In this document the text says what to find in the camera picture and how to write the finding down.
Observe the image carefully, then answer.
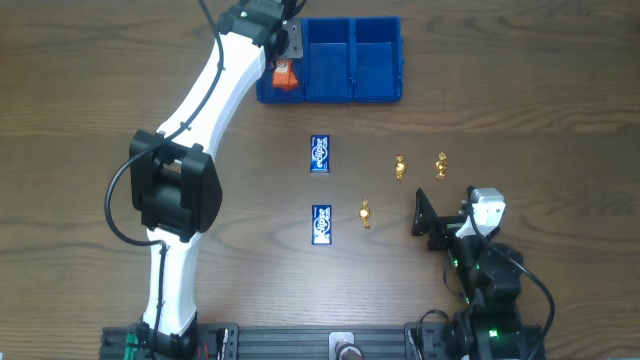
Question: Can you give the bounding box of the blue candy pack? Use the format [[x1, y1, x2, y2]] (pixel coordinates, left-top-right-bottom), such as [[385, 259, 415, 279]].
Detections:
[[311, 203, 333, 247], [309, 134, 331, 175]]

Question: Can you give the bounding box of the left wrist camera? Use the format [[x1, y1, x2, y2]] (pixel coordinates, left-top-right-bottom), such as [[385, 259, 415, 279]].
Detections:
[[283, 18, 306, 60]]

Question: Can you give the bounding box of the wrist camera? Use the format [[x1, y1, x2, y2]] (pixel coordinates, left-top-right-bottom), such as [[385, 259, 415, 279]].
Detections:
[[457, 187, 507, 240], [283, 18, 306, 60]]

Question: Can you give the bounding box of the mounting rail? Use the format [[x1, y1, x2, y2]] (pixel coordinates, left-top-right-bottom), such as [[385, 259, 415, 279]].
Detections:
[[99, 322, 547, 360]]

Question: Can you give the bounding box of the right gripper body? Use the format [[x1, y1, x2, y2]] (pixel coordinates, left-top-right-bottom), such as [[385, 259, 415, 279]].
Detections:
[[426, 213, 474, 252]]

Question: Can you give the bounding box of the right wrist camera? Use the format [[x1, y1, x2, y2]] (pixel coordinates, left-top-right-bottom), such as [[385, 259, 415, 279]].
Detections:
[[457, 187, 507, 240]]

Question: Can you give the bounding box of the blue tray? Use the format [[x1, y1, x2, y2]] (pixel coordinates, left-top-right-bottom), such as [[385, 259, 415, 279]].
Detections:
[[255, 16, 404, 105]]

